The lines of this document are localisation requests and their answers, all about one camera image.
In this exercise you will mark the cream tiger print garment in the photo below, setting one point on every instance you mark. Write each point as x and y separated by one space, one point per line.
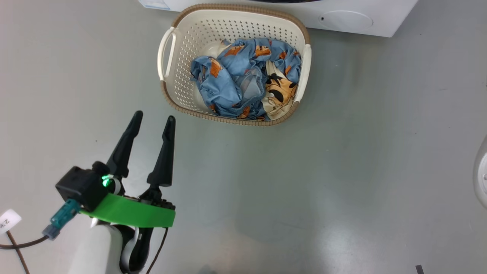
279 91

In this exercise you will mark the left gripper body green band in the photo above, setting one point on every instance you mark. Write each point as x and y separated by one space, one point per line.
133 213

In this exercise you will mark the blue white energy label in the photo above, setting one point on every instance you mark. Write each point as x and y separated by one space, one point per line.
154 3

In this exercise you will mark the white front-load washing machine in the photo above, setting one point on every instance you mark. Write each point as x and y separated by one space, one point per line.
380 15

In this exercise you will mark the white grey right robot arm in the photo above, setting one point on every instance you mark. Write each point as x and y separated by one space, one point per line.
482 175

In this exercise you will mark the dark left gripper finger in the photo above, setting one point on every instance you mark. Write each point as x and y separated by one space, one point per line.
121 152
165 160

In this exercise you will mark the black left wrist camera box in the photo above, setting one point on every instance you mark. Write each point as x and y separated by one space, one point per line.
81 186

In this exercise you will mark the cream perforated laundry basket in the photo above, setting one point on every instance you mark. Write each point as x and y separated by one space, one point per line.
198 38

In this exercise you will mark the small black floor marker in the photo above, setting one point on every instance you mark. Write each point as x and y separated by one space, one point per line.
419 269

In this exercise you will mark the blue fox print garment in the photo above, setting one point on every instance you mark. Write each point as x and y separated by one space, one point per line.
236 76

